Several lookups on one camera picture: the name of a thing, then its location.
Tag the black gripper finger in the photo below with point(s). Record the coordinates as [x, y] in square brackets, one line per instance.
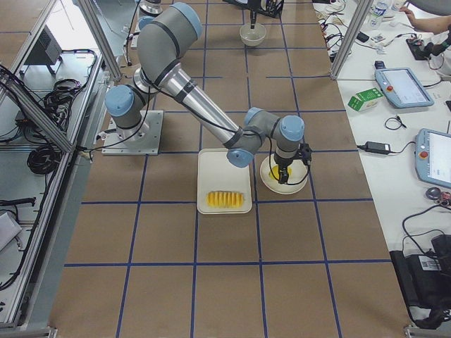
[253, 18]

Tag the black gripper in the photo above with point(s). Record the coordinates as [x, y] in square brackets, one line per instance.
[282, 165]

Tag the yellow lemon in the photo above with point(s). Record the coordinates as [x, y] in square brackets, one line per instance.
[274, 172]

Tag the white ceramic bowl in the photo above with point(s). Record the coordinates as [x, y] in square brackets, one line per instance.
[252, 36]

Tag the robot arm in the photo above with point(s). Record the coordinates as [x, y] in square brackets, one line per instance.
[151, 5]
[160, 46]

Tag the white round plate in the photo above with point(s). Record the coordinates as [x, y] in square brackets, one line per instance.
[296, 181]

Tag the white rectangular tray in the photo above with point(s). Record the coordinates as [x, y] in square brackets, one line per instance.
[216, 173]

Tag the black power adapter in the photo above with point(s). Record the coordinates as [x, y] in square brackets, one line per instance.
[377, 148]

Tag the green white carton box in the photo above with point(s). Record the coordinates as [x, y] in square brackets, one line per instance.
[365, 99]

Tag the clear water bottle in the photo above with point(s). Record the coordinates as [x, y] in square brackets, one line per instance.
[376, 14]

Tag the blue teach pendant far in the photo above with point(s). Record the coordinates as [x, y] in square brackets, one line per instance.
[401, 88]

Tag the blue teach pendant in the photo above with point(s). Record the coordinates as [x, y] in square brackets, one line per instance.
[432, 157]
[401, 88]

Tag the blue teach pendant near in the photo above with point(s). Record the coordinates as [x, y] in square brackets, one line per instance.
[432, 157]

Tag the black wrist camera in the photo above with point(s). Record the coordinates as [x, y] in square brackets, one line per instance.
[305, 154]

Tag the aluminium frame post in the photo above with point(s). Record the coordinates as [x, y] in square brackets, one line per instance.
[354, 15]

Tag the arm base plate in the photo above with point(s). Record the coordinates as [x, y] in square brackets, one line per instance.
[144, 139]

